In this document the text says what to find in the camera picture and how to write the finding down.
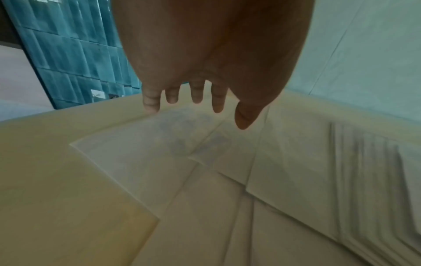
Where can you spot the fanned stack of white papers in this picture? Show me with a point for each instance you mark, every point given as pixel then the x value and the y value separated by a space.
pixel 371 187

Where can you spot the small white paper sheet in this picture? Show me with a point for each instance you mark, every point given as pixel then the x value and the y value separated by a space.
pixel 223 153

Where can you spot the large white paper sheet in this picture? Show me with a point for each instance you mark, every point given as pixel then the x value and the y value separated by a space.
pixel 138 158

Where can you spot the person's left hand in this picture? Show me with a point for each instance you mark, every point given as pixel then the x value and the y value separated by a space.
pixel 213 46

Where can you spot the creased white paper sheet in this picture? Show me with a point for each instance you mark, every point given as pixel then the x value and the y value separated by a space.
pixel 213 228

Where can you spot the white wall socket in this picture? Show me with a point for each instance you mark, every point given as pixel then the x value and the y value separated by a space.
pixel 98 93

